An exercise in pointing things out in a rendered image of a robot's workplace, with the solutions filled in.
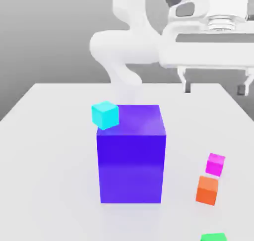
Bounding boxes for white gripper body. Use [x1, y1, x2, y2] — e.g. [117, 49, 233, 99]
[158, 21, 254, 69]

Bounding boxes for small magenta cube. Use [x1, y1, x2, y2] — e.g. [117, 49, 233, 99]
[205, 152, 226, 178]

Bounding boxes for large purple box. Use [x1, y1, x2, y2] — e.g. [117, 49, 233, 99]
[96, 104, 167, 204]

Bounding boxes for small cyan cube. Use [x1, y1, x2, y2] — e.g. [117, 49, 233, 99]
[91, 100, 120, 131]

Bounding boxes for small orange cube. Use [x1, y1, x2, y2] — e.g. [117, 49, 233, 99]
[195, 175, 219, 207]

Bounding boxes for small green cube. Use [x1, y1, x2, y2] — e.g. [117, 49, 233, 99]
[200, 232, 227, 241]

